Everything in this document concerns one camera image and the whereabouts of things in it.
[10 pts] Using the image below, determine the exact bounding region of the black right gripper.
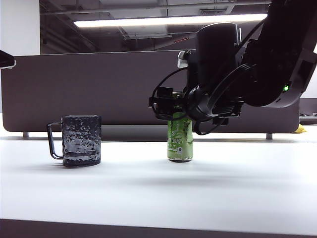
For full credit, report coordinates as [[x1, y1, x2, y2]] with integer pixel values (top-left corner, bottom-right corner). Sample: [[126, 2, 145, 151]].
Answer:
[[149, 84, 243, 126]]

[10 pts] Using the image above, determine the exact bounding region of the green energy drink can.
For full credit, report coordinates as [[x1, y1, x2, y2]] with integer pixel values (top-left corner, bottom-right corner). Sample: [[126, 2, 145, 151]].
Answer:
[[167, 92, 194, 163]]

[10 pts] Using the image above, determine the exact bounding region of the dark grey desk divider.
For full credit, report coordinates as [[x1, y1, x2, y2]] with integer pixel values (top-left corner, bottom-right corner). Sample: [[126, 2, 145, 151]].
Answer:
[[0, 49, 300, 133]]

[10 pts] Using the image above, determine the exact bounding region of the long ceiling light strip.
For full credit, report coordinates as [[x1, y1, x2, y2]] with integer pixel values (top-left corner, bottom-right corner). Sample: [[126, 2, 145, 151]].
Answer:
[[73, 13, 268, 28]]

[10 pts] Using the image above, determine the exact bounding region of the dark textured glass mug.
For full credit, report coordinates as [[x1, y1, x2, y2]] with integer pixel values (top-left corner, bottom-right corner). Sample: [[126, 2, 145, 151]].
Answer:
[[47, 115, 102, 169]]

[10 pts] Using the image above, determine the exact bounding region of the dark background partition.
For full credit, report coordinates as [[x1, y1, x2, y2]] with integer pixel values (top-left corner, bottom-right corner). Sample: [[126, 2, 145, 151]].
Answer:
[[299, 98, 317, 115]]

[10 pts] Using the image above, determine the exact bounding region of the black camera cable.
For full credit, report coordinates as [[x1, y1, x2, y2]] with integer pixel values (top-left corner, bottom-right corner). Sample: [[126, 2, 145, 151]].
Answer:
[[151, 68, 189, 100]]

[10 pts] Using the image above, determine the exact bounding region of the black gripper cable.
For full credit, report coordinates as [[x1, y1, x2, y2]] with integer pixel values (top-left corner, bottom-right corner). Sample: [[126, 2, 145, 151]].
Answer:
[[192, 118, 230, 136]]

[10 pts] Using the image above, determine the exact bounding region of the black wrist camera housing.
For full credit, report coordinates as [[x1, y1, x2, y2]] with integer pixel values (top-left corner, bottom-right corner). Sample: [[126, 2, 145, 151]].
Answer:
[[177, 22, 242, 87]]

